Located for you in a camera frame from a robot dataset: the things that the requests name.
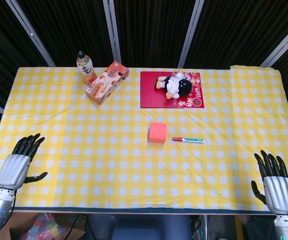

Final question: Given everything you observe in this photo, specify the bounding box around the orange drink bottle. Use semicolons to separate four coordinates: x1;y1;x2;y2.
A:
76;50;97;86

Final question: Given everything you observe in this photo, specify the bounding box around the blue grey chair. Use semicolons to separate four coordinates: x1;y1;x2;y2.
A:
86;214;192;240

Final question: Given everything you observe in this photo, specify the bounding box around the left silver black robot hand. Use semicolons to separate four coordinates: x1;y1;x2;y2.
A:
0;133;48;191

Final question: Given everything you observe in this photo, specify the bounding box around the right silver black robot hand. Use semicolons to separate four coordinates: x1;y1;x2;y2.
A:
251;149;288;216

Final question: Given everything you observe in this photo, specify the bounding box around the orange snack box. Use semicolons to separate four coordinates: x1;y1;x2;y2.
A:
85;60;130;105

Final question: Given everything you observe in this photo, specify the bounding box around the black-haired plush doll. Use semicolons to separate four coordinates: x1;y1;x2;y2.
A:
155;72;193;100

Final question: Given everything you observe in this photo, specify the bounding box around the yellow checkered tablecloth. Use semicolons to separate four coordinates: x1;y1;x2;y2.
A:
0;64;288;210

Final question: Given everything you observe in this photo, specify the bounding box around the silver frame post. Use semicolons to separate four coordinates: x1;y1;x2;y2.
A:
260;23;288;68
5;0;56;67
102;0;122;66
177;0;205;69

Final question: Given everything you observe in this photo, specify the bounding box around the red green white marker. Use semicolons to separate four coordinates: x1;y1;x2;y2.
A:
172;137;206;144

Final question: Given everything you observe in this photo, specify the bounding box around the cardboard box with colourful blocks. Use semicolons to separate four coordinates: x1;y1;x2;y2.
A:
0;212;86;240

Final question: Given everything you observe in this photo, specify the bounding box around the orange cube block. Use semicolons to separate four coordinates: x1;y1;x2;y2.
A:
148;122;168;145

